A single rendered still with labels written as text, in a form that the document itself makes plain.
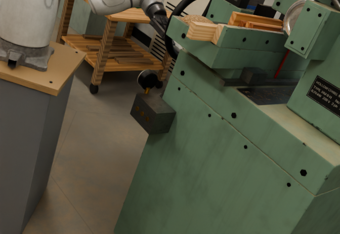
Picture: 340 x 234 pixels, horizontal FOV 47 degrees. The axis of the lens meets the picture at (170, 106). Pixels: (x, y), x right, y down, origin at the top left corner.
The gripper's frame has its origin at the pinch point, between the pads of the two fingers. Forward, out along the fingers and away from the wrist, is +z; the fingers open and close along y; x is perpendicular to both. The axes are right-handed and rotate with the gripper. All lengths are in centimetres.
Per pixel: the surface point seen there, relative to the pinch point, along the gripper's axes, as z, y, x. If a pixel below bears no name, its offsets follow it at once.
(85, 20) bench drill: -142, 57, 112
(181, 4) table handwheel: 1.0, -11.5, -20.2
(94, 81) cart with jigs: -53, 19, 84
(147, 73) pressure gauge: 19.5, -27.0, -5.5
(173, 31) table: 20.5, -29.3, -24.5
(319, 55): 50, -15, -47
